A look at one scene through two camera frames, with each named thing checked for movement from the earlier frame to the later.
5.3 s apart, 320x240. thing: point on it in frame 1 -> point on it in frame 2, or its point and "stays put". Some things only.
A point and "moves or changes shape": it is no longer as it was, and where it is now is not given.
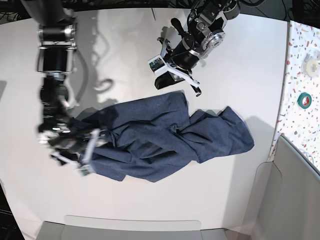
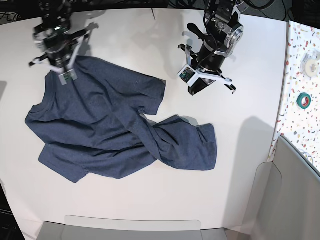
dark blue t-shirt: [143, 136] moves or changes shape
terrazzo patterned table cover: [299, 119] stays put
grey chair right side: [285, 203] stays put
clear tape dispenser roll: [310, 63] stays put
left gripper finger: [93, 139] -> [92, 26]
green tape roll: [299, 101] stays put
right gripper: [185, 60] -> [208, 58]
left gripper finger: [62, 160] -> [39, 59]
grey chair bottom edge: [80, 227] stays put
